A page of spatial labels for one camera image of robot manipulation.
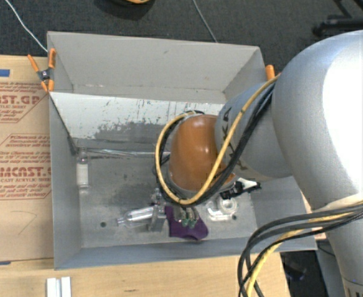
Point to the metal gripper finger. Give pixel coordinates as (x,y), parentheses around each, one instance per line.
(158,222)
(157,198)

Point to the purple cloth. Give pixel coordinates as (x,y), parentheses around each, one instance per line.
(181,231)

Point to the clear glass bottle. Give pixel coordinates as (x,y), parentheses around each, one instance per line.
(135,217)

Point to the grey metal bin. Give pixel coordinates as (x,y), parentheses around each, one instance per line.
(131,178)

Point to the clear glass vial, white band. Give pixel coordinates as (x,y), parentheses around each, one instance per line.
(83,172)

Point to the brown cardboard board, red print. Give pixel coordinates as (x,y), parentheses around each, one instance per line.
(17,196)

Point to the black cylinder on white bracket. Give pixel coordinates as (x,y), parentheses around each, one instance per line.
(234,191)

